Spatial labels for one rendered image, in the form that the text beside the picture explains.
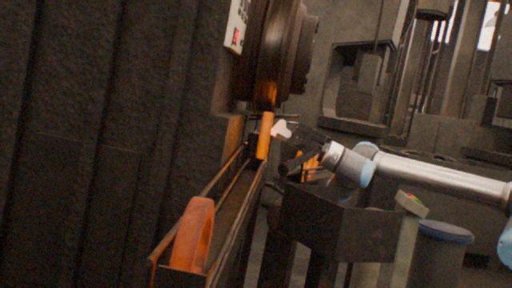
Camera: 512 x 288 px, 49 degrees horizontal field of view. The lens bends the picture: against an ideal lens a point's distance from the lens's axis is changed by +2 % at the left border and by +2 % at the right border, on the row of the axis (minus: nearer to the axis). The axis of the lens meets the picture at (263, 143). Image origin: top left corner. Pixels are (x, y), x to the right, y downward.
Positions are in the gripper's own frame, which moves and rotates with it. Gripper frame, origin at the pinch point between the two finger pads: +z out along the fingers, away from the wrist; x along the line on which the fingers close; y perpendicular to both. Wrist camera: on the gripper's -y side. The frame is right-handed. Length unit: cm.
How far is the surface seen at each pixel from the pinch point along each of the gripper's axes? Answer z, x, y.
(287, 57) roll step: 4.6, 0.3, 23.8
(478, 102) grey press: -158, -382, 96
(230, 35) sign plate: 19.2, 27.6, 20.1
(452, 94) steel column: -243, -869, 161
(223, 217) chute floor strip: -1.9, 37.9, -22.8
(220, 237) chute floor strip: -4, 53, -24
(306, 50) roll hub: 0.3, -5.4, 28.9
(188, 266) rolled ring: -3, 98, -17
